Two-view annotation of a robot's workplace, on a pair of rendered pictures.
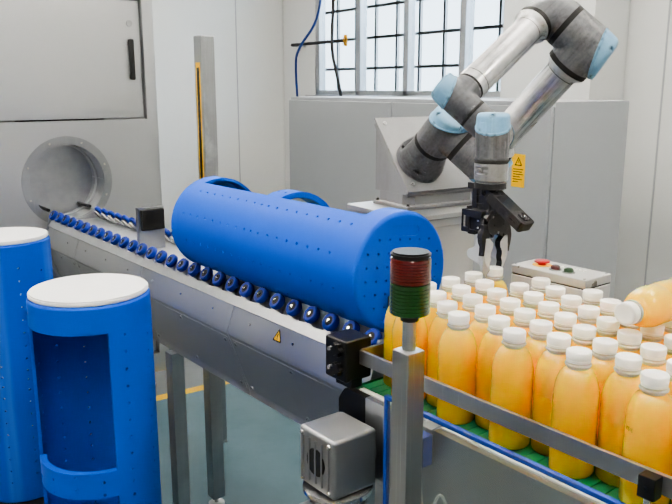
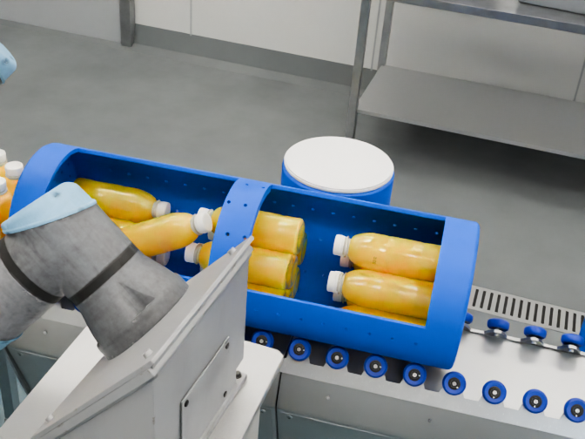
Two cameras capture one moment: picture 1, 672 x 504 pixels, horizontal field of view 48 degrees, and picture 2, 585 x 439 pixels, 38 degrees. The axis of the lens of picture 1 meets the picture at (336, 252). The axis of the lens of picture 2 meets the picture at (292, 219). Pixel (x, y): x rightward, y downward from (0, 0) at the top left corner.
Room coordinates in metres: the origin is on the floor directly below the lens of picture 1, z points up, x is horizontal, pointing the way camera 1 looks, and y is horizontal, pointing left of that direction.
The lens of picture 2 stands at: (3.11, -0.69, 2.06)
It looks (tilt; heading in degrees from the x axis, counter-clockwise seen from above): 33 degrees down; 140
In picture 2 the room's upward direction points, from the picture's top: 5 degrees clockwise
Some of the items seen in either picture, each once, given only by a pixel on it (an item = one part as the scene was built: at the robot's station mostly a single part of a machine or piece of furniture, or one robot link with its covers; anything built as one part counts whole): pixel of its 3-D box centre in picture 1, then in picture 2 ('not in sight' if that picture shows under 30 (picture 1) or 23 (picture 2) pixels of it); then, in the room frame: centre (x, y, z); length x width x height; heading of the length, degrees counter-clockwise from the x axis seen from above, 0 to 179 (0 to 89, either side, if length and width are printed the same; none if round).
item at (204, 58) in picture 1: (211, 250); not in sight; (3.03, 0.51, 0.85); 0.06 x 0.06 x 1.70; 39
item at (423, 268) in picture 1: (410, 269); not in sight; (1.14, -0.12, 1.23); 0.06 x 0.06 x 0.04
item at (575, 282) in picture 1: (558, 289); not in sight; (1.68, -0.51, 1.05); 0.20 x 0.10 x 0.10; 39
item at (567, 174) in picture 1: (424, 228); not in sight; (4.21, -0.50, 0.72); 2.15 x 0.54 x 1.45; 34
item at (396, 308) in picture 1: (409, 297); not in sight; (1.14, -0.12, 1.18); 0.06 x 0.06 x 0.05
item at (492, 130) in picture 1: (492, 137); not in sight; (1.69, -0.35, 1.40); 0.09 x 0.08 x 0.11; 163
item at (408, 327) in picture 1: (409, 300); not in sight; (1.14, -0.12, 1.18); 0.06 x 0.06 x 0.16
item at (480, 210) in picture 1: (486, 208); not in sight; (1.69, -0.34, 1.24); 0.09 x 0.08 x 0.12; 38
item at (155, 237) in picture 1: (151, 228); not in sight; (2.70, 0.67, 1.00); 0.10 x 0.04 x 0.15; 129
